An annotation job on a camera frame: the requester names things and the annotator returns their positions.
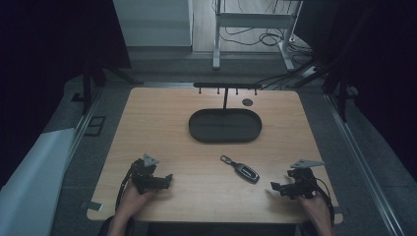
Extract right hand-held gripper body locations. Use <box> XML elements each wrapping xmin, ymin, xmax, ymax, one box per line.
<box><xmin>280</xmin><ymin>158</ymin><xmax>327</xmax><ymax>201</ymax></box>

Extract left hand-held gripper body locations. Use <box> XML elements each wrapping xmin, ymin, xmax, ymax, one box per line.
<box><xmin>130</xmin><ymin>152</ymin><xmax>167</xmax><ymax>196</ymax></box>

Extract black car key fob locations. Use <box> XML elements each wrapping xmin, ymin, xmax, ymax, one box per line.
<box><xmin>219</xmin><ymin>154</ymin><xmax>261</xmax><ymax>185</ymax></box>

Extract black key rack with tray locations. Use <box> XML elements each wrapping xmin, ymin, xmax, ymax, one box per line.
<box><xmin>188</xmin><ymin>82</ymin><xmax>264</xmax><ymax>145</ymax></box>

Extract person's left hand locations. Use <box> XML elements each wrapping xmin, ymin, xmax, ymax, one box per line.
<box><xmin>121</xmin><ymin>179</ymin><xmax>155</xmax><ymax>215</ymax></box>

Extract person's right hand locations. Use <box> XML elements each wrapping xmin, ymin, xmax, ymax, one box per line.
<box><xmin>297</xmin><ymin>191</ymin><xmax>332</xmax><ymax>224</ymax></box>

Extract grey tape piece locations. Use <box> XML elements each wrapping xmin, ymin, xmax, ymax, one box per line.
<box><xmin>81</xmin><ymin>200</ymin><xmax>104</xmax><ymax>212</ymax></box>

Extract black metal stand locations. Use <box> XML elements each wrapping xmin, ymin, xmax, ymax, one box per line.
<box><xmin>323</xmin><ymin>52</ymin><xmax>360</xmax><ymax>124</ymax></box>
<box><xmin>71</xmin><ymin>60</ymin><xmax>144</xmax><ymax>116</ymax></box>

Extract white board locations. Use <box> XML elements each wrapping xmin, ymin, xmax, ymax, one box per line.
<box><xmin>0</xmin><ymin>127</ymin><xmax>77</xmax><ymax>236</ymax></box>

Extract white power strip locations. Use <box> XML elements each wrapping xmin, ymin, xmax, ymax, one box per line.
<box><xmin>300</xmin><ymin>65</ymin><xmax>319</xmax><ymax>80</ymax></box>

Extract dark curtain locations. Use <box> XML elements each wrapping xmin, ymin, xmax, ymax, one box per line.
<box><xmin>0</xmin><ymin>0</ymin><xmax>133</xmax><ymax>191</ymax></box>
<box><xmin>293</xmin><ymin>0</ymin><xmax>417</xmax><ymax>183</ymax></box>

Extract white cabinet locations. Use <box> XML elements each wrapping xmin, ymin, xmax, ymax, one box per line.
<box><xmin>112</xmin><ymin>0</ymin><xmax>195</xmax><ymax>49</ymax></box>

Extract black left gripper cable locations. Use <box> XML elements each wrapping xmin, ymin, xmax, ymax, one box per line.
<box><xmin>114</xmin><ymin>161</ymin><xmax>138</xmax><ymax>211</ymax></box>

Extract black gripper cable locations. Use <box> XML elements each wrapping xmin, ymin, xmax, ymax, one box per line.
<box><xmin>114</xmin><ymin>161</ymin><xmax>138</xmax><ymax>211</ymax></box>
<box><xmin>313</xmin><ymin>176</ymin><xmax>336</xmax><ymax>227</ymax></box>

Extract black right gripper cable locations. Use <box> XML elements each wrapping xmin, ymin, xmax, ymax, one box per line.
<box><xmin>313</xmin><ymin>176</ymin><xmax>336</xmax><ymax>227</ymax></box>

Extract metal floor rail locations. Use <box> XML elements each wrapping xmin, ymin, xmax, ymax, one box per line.
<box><xmin>64</xmin><ymin>86</ymin><xmax>103</xmax><ymax>165</ymax></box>
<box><xmin>324</xmin><ymin>92</ymin><xmax>407</xmax><ymax>236</ymax></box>

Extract black rectangular floor frame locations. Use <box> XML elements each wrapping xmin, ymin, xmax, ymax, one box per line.
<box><xmin>84</xmin><ymin>115</ymin><xmax>107</xmax><ymax>138</ymax></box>

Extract black floor cables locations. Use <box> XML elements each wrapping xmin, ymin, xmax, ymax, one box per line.
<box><xmin>218</xmin><ymin>0</ymin><xmax>314</xmax><ymax>67</ymax></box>

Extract white desk frame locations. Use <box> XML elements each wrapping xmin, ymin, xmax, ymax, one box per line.
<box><xmin>211</xmin><ymin>0</ymin><xmax>303</xmax><ymax>72</ymax></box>

